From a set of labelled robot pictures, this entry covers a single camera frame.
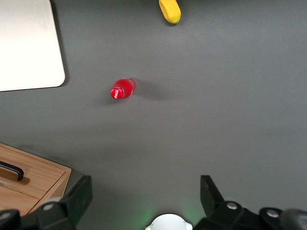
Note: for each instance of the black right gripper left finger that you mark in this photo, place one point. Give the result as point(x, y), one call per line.
point(72, 206)

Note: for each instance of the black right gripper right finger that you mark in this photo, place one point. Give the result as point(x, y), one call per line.
point(216, 208)

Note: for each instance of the red cola bottle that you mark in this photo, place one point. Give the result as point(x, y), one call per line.
point(123, 88)

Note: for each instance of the yellow sponge toy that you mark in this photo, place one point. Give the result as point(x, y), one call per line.
point(170, 12)

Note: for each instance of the beige plastic tray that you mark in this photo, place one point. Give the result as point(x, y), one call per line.
point(26, 45)

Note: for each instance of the wooden drawer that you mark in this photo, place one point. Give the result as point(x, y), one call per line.
point(14, 200)
point(40, 170)

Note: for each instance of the wooden drawer cabinet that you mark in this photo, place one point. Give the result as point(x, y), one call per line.
point(54, 189)

